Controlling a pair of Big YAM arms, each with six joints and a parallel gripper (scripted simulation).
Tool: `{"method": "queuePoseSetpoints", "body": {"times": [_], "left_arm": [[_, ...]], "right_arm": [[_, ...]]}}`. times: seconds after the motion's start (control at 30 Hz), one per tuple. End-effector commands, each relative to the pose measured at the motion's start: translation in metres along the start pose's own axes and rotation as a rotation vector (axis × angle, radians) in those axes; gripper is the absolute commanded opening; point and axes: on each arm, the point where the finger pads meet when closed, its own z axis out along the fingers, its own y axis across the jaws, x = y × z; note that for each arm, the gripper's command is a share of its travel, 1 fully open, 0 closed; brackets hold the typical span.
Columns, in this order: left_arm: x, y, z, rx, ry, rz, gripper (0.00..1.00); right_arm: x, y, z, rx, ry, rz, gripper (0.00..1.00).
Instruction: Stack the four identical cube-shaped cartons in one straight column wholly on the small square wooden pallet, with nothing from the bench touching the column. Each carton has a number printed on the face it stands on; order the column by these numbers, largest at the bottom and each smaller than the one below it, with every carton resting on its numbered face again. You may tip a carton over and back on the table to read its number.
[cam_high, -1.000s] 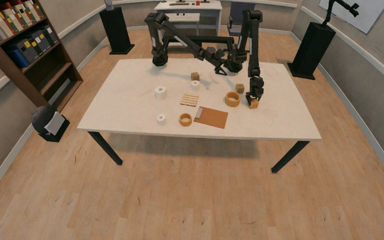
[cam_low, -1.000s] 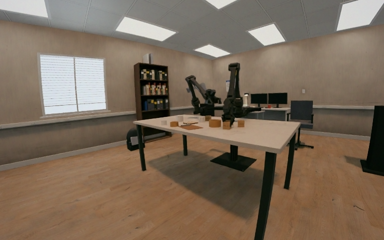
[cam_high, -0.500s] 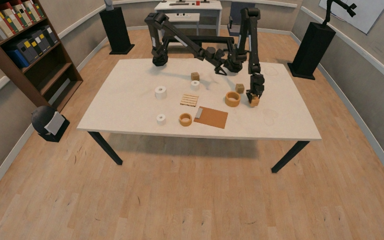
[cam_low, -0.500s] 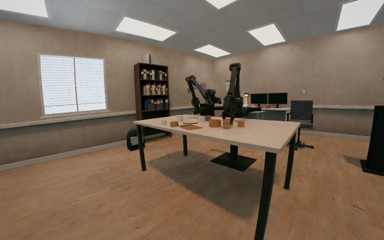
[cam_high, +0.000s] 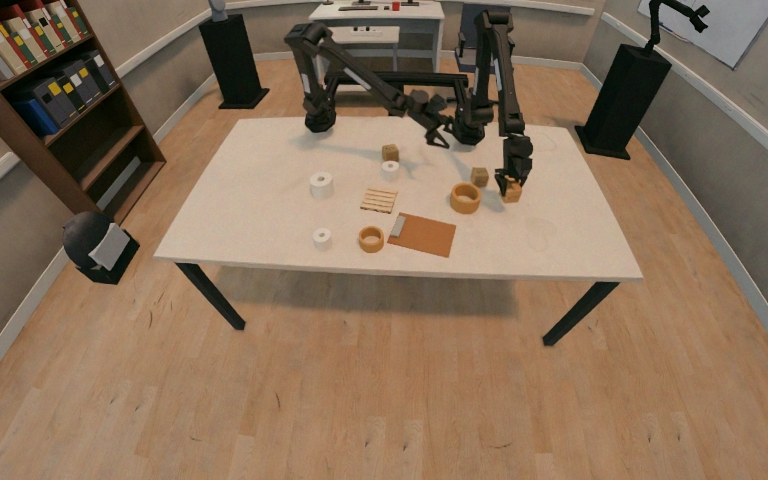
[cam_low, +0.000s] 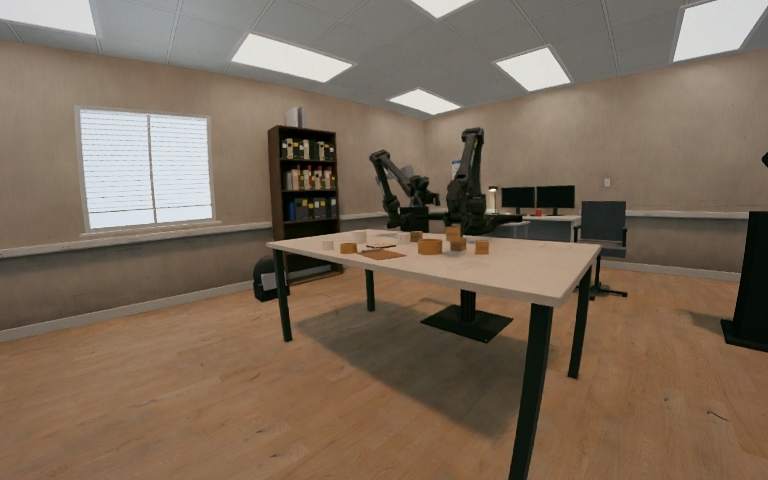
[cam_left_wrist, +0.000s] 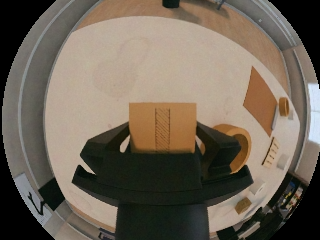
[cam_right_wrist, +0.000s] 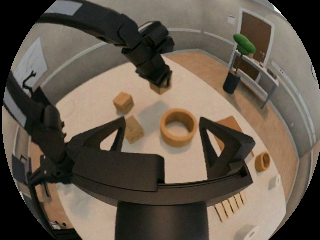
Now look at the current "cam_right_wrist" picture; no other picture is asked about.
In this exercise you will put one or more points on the small wooden pallet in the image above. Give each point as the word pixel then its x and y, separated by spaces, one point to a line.
pixel 230 205

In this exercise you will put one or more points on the brown cardboard carton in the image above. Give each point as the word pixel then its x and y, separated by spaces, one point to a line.
pixel 123 102
pixel 160 91
pixel 133 129

